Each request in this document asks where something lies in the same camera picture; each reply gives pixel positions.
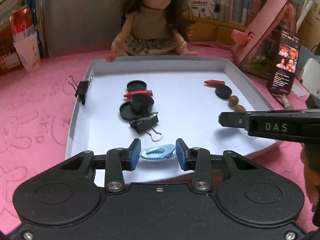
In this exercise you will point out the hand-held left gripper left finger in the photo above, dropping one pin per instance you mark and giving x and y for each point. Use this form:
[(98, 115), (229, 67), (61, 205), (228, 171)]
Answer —
[(135, 155)]

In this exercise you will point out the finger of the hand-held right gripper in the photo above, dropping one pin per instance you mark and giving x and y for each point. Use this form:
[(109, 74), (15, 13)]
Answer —
[(233, 120)]

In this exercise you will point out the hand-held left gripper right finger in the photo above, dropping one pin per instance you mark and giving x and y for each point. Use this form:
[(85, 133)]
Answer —
[(181, 155)]

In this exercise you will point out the light blue plastic clip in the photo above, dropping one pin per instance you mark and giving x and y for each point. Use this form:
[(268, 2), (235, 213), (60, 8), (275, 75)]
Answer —
[(157, 152)]

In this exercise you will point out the black round tin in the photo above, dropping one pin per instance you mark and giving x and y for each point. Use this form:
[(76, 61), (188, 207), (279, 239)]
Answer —
[(223, 92), (142, 103)]

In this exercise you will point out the black round lid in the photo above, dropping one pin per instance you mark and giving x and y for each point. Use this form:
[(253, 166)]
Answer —
[(126, 112), (136, 85)]

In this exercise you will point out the white cardboard tray box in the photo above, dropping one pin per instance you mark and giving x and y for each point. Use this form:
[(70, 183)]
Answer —
[(180, 100)]

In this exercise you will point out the black charger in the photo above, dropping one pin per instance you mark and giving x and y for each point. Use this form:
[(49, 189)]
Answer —
[(313, 102)]

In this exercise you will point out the clear plastic strip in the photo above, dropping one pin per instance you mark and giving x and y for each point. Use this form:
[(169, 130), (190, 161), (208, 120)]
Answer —
[(298, 88)]

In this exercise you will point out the white translucent box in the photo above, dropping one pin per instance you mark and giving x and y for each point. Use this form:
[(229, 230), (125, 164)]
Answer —
[(311, 71)]

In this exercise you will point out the black smartphone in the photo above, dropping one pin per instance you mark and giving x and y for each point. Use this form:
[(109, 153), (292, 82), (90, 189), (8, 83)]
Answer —
[(285, 62)]

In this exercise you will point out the small black binder clip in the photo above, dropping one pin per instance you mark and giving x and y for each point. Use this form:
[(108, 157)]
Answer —
[(82, 90)]

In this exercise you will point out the pink house-shaped stand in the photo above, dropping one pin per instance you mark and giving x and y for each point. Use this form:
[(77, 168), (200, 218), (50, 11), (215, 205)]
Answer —
[(260, 35)]

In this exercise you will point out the yellow wooden shelf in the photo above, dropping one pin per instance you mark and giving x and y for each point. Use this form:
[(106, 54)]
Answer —
[(215, 30)]

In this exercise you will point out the pink printed towel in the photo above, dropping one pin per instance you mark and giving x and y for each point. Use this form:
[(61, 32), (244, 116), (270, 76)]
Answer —
[(32, 110)]

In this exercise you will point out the row of shelf books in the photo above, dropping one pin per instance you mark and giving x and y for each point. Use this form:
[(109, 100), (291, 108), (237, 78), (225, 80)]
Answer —
[(240, 0)]

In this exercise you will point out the colourful printed box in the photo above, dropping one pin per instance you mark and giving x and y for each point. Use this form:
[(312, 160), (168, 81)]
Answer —
[(200, 2)]

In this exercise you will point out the white desk lamp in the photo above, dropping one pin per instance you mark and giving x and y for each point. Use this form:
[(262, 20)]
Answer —
[(306, 5)]

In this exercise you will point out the long-haired doll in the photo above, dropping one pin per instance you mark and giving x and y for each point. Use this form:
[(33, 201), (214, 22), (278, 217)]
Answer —
[(152, 20)]

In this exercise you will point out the white paper cup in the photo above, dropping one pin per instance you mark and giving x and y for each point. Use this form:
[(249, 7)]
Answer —
[(28, 55)]

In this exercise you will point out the grey metal bin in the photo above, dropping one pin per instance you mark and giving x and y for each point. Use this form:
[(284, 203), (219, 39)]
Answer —
[(82, 17)]

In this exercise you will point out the orange plastic basket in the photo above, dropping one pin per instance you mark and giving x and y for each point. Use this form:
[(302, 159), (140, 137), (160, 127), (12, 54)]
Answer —
[(8, 55)]

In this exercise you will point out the red soda can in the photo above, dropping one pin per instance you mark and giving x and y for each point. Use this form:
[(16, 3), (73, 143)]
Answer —
[(22, 22)]

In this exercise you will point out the upright blue books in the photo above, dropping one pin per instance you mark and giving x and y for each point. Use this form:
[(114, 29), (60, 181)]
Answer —
[(37, 10)]

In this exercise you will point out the stack of books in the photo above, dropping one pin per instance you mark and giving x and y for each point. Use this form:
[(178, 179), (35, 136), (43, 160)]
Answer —
[(10, 0)]

